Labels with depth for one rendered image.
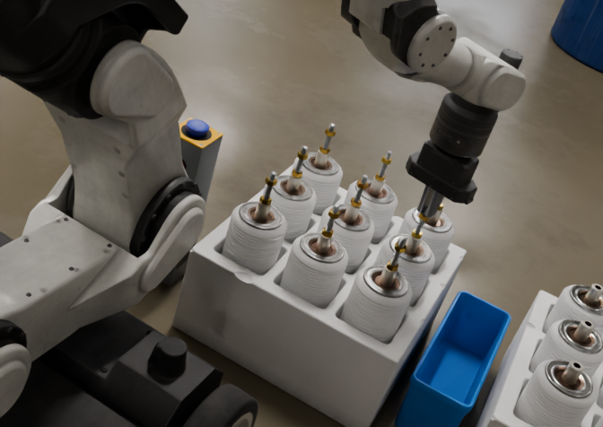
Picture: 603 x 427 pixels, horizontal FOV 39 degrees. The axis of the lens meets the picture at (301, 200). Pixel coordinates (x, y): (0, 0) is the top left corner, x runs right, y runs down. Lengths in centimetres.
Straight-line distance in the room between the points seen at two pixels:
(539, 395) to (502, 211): 94
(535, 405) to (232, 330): 51
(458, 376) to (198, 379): 64
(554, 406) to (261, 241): 52
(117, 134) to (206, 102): 122
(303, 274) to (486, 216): 88
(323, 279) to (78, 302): 42
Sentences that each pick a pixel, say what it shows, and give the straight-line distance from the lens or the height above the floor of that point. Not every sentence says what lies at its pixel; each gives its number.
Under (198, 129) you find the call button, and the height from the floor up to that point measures 33.
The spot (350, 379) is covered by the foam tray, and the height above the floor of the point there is 10.
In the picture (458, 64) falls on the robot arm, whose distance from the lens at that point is 119.
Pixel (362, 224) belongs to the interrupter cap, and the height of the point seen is 25.
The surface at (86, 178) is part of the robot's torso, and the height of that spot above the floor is 40.
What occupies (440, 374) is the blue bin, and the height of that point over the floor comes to 0.
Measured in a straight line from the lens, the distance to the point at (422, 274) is 146.
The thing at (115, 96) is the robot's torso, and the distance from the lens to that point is 91.
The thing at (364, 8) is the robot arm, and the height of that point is 72.
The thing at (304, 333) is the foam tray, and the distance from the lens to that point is 140.
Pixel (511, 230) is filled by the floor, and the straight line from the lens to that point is 216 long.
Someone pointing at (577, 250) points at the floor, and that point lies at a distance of 221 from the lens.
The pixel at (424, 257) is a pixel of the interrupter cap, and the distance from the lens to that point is 147.
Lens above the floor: 106
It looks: 33 degrees down
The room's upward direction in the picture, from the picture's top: 18 degrees clockwise
